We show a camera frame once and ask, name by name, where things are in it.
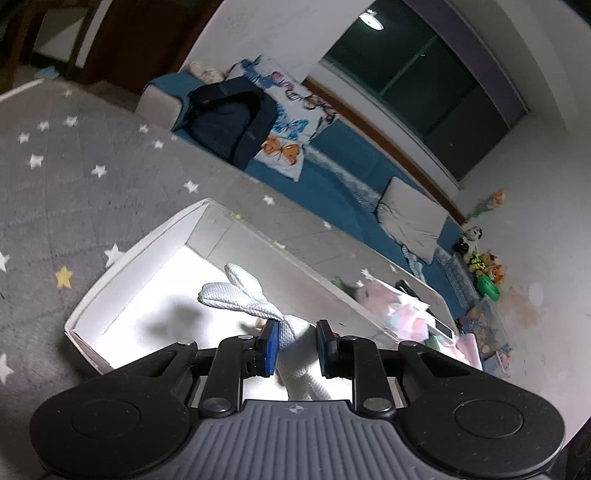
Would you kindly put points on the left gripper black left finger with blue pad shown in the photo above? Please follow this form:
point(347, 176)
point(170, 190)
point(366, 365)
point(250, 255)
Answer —
point(236, 359)

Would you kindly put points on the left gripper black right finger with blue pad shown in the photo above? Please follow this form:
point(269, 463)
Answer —
point(359, 360)

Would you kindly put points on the white plush rabbit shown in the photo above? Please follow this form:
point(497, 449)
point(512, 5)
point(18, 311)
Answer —
point(297, 368)

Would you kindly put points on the pink plastic bag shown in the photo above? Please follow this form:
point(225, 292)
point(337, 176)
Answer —
point(405, 316)

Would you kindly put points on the white grey cardboard box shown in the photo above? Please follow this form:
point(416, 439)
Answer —
point(147, 299)

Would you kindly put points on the clear plastic toy bin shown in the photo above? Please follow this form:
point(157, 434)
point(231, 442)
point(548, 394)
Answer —
point(493, 343)

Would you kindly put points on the pink white wipes pack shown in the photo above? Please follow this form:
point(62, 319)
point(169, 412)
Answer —
point(464, 349)

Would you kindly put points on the grey cushion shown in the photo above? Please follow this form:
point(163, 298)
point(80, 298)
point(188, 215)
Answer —
point(411, 219)

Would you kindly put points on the panda plush toy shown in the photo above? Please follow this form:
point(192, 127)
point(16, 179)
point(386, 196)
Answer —
point(468, 242)

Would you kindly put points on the blue sofa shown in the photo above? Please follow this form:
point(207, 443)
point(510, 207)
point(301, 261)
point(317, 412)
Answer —
point(343, 179)

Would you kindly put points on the grey star pattern tablecloth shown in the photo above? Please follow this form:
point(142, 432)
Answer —
point(80, 176)

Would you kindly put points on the dark blue backpack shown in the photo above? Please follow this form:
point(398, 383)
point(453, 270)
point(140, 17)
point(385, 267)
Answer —
point(231, 119)

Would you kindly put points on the butterfly print pillow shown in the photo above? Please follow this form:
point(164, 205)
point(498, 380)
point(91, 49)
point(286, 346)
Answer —
point(301, 114)

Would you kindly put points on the dark window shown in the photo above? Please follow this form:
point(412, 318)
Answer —
point(424, 64)

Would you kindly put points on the dark wooden door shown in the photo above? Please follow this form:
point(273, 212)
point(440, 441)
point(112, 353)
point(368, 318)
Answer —
point(138, 41)

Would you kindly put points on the orange flower wall decoration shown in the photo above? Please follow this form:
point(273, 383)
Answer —
point(491, 203)

